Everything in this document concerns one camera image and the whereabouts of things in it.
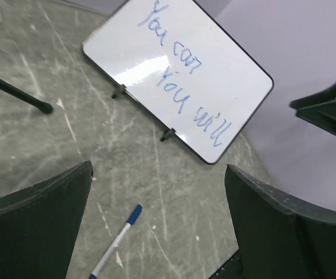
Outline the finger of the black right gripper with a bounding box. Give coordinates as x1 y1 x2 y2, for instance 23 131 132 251
289 82 336 110
295 99 336 136

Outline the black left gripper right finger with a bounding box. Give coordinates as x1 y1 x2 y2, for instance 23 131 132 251
224 164 336 278

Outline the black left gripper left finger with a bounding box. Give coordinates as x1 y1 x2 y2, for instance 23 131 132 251
0 161 93 278

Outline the black perforated music stand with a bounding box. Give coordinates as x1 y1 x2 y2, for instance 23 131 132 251
0 79 53 115

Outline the white whiteboard black frame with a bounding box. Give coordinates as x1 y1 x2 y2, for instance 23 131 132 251
82 1 274 164

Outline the white whiteboard marker pen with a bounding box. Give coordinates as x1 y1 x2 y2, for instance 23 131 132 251
88 203 144 279

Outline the blue marker cap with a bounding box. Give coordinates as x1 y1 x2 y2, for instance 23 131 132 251
126 204 142 226

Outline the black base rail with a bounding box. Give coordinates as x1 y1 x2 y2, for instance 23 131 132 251
209 250 244 279

